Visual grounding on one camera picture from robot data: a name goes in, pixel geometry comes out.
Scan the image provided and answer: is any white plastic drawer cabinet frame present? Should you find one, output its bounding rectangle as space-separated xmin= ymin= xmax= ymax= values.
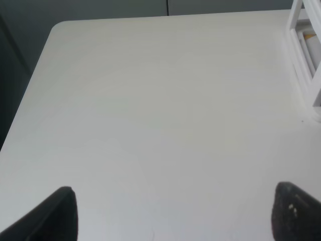
xmin=286 ymin=1 xmax=320 ymax=111

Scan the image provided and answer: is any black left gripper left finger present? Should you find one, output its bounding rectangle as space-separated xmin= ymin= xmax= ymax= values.
xmin=1 ymin=186 xmax=78 ymax=240

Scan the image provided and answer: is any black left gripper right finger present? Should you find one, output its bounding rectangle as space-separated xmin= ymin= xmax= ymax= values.
xmin=271 ymin=182 xmax=320 ymax=240

